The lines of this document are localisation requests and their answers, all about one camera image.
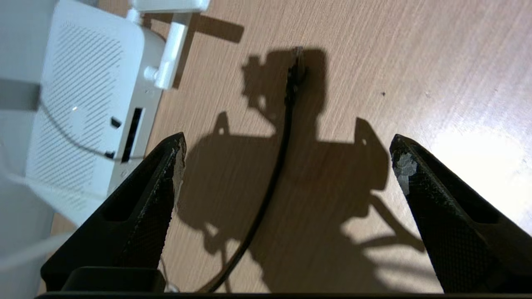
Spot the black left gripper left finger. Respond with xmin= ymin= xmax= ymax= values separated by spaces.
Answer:
xmin=40 ymin=132 xmax=187 ymax=291

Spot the black ethernet cable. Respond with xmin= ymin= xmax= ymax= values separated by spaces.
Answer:
xmin=199 ymin=47 xmax=308 ymax=293

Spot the white router with antennas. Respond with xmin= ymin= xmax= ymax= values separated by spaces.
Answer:
xmin=25 ymin=0 xmax=212 ymax=227

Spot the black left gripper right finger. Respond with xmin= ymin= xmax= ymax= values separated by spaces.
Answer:
xmin=389 ymin=134 xmax=532 ymax=293

